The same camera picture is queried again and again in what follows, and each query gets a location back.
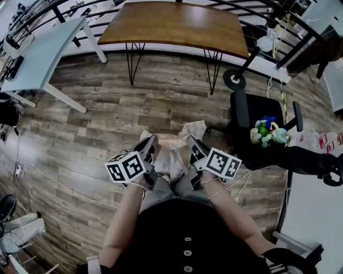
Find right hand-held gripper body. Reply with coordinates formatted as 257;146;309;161
188;146;243;192

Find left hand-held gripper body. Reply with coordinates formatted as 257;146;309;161
104;141;159;192

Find beige tablecloth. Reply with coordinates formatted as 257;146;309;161
138;120;207;186

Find person's right forearm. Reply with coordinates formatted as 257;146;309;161
200;171;277;259

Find person's left forearm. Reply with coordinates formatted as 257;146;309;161
100;178;151;268

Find person's grey trousers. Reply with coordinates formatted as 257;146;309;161
139;172;215;215

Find cream pot with white flowers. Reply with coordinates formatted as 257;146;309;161
250;115;277;149

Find black office chair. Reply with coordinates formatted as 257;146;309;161
206;89;343;187

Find pale blue watering can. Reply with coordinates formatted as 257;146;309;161
269;121;290;147

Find black pole with round base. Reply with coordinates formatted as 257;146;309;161
223;50;258;90

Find person's black buttoned top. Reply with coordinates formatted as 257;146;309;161
76;197;271;274

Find white desk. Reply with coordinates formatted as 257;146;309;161
273;170;343;257

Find white power strip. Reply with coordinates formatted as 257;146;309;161
273;66;293;85

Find clear packets with red labels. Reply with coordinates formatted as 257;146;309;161
318;131;343;155

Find black jacket with white stripes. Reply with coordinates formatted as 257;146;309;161
261;247;324;274

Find brown wooden table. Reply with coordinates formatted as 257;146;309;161
97;1;250;95

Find crumpled white plastic sheet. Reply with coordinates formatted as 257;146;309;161
0;215;47;254

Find black shoe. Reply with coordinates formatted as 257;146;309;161
0;194;17;223

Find white plastic bag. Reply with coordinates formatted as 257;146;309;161
256;28;279;52

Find white cabinet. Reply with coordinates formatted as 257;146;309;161
323;57;343;116

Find white side table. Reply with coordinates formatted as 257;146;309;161
0;16;108;113

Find black box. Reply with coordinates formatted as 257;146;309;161
4;55;25;81

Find white floor cable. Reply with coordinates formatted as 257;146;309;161
13;163;120;210

